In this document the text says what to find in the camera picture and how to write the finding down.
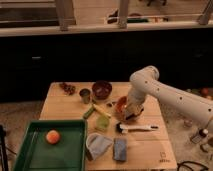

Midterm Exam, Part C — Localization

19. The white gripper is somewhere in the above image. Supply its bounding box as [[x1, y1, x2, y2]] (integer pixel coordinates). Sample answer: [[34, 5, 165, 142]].
[[124, 99, 144, 117]]

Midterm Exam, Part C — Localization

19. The wooden board eraser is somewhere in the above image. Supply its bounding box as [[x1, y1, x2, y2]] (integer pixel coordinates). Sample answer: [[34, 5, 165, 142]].
[[125, 109, 144, 121]]

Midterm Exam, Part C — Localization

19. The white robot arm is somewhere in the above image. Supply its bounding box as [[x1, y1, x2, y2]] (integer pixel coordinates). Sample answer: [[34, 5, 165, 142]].
[[124, 66, 213, 132]]

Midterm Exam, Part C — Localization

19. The red orange bowl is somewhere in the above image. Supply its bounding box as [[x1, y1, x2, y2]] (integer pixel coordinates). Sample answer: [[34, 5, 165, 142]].
[[115, 96, 139, 123]]

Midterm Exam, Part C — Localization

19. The dark maroon bowl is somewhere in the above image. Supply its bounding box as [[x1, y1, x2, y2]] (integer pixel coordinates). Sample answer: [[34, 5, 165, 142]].
[[92, 80, 112, 100]]

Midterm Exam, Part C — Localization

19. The green plastic piece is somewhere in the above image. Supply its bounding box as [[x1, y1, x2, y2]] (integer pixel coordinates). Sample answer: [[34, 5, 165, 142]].
[[96, 116, 109, 131]]

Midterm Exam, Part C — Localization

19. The blue sponge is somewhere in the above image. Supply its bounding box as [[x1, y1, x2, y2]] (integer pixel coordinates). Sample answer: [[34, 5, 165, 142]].
[[113, 138, 127, 162]]

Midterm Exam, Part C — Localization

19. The green cucumber stick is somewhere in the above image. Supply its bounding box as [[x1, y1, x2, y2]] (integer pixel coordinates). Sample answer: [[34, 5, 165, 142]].
[[83, 106, 95, 119]]

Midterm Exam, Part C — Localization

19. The small metal cup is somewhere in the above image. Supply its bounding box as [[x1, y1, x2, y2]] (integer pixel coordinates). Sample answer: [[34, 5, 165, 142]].
[[79, 88, 91, 104]]

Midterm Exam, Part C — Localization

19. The grey folded cloth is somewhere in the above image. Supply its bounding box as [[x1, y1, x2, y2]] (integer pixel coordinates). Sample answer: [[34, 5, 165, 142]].
[[86, 133, 113, 160]]

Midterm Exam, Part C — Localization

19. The brown grape bunch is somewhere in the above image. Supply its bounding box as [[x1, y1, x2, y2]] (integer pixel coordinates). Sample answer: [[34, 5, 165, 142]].
[[59, 82, 76, 95]]

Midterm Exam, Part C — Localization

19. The orange ball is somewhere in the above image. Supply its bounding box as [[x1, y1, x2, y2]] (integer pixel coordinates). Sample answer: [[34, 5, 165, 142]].
[[46, 130, 60, 144]]

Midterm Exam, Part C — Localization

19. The green plastic tray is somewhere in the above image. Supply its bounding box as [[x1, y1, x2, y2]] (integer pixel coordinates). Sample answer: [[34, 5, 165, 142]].
[[13, 119, 87, 171]]

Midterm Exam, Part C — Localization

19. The black tripod stand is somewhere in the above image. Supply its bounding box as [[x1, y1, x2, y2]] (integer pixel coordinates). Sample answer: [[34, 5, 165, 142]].
[[0, 125, 9, 171]]

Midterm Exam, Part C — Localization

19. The black cable on floor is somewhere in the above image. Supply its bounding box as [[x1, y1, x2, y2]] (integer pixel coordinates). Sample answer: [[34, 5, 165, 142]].
[[176, 160, 213, 171]]

